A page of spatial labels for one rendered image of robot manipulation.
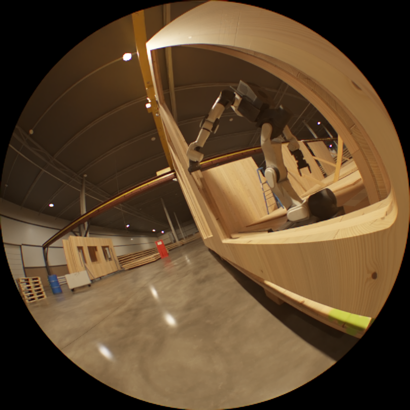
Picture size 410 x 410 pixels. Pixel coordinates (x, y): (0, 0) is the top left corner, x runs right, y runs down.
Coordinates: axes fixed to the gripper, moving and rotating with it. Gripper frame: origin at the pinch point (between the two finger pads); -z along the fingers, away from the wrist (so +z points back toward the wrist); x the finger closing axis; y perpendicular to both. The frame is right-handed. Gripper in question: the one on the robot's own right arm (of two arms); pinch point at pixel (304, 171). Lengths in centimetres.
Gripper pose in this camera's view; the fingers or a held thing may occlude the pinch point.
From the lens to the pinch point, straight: 117.8
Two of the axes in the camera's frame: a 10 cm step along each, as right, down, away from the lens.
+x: -2.2, 0.8, 9.7
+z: -3.6, -9.3, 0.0
